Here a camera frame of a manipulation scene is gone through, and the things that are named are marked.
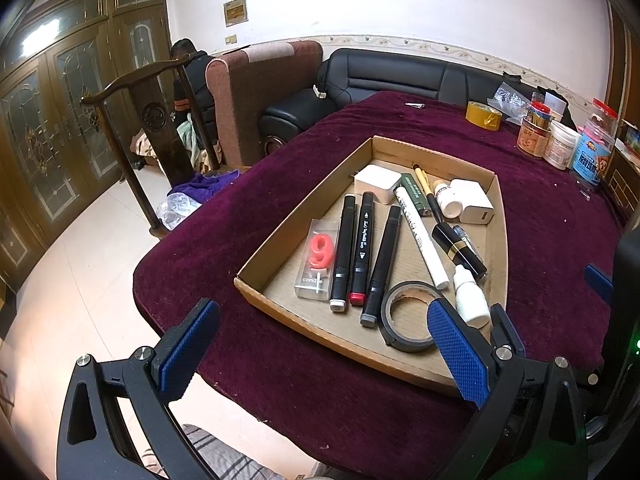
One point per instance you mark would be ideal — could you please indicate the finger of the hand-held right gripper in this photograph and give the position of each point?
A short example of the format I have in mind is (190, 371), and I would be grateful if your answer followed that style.
(597, 282)

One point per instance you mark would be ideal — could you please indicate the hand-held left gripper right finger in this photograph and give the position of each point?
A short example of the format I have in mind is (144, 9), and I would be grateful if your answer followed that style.
(460, 350)

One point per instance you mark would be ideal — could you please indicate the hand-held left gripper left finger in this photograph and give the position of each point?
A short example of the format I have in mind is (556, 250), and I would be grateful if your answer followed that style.
(187, 350)

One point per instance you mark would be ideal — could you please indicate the black tape roll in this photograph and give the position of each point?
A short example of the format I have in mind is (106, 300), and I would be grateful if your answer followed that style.
(395, 340)

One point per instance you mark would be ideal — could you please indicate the black marker grey cap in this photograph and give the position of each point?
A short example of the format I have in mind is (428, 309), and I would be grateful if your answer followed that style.
(382, 265)

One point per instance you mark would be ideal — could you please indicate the cardboard tray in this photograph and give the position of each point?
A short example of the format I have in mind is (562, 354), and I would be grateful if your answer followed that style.
(325, 320)

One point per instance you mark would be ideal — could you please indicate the black marker red cap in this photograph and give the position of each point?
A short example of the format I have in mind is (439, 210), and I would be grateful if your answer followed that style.
(362, 245)

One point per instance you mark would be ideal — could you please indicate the white eraser block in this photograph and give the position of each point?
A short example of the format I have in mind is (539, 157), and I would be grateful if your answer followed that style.
(447, 200)

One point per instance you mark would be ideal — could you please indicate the black marker white cap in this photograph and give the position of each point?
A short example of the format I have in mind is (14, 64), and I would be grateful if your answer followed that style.
(344, 250)

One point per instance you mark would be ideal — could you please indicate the clear number candle package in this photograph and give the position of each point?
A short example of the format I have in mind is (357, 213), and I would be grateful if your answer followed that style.
(317, 260)

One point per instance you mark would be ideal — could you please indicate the yellow black pen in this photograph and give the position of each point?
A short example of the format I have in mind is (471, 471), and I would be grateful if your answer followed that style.
(425, 185)

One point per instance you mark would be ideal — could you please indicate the white dropper bottle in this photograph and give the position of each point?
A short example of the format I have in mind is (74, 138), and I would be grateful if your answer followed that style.
(470, 295)

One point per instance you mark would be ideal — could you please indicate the purple tablecloth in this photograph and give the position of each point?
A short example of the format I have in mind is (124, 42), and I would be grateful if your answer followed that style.
(540, 235)

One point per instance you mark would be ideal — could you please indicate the black gold lipstick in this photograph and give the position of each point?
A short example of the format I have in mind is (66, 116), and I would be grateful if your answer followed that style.
(457, 247)

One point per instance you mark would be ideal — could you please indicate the wooden counter brick pattern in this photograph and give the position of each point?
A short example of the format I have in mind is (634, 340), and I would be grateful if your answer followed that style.
(622, 180)

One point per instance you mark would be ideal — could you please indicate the person's plaid trouser leg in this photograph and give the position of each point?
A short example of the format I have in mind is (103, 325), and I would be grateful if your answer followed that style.
(215, 455)

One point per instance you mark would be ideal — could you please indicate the white paint marker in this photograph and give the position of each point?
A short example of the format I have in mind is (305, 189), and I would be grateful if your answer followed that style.
(417, 235)

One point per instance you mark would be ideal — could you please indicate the clear jar cartoon label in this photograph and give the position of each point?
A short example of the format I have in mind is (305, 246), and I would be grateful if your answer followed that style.
(592, 160)

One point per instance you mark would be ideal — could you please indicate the crumpled clear plastic bag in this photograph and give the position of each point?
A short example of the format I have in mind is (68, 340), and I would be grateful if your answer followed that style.
(175, 210)

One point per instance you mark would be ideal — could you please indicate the white plastic jar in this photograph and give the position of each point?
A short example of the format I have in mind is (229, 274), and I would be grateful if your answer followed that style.
(562, 145)

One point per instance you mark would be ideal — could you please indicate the white charger adapter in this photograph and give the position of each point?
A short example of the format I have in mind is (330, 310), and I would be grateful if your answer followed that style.
(475, 200)
(377, 182)

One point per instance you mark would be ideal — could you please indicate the colourful cardboard box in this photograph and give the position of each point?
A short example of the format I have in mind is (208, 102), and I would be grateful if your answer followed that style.
(632, 137)

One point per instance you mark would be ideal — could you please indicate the orange label glass jar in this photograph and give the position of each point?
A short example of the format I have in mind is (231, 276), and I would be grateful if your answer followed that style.
(532, 140)

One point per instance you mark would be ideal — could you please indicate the purple cloth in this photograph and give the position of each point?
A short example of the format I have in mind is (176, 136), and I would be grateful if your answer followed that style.
(205, 185)

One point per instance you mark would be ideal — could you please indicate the clear jar red lid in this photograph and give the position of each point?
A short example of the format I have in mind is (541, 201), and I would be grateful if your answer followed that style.
(604, 112)

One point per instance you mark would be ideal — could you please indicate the toothpick container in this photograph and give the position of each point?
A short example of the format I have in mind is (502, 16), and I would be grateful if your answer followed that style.
(540, 112)

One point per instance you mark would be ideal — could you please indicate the black pouch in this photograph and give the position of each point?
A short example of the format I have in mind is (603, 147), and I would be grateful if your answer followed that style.
(555, 100)

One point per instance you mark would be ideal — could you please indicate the yellow tape roll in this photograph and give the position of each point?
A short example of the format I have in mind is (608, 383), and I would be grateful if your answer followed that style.
(484, 114)

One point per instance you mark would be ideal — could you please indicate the pile of clothes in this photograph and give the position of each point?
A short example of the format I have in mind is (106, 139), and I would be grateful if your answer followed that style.
(145, 145)

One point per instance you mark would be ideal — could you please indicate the dark wooden chair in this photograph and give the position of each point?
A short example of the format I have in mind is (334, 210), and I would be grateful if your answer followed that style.
(160, 120)

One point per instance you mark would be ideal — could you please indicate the metal nail clipper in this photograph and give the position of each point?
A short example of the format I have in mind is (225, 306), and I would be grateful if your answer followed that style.
(415, 105)

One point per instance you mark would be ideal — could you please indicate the brown armchair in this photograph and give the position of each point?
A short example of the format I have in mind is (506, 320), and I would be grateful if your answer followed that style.
(255, 100)

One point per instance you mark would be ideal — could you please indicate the wooden glass panel doors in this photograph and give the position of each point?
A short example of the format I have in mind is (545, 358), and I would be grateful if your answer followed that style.
(65, 110)

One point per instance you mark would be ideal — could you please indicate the black leather sofa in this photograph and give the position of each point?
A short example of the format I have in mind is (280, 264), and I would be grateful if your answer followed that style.
(390, 75)

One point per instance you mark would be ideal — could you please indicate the small wall plaque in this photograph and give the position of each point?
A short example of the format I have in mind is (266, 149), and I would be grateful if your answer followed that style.
(235, 10)

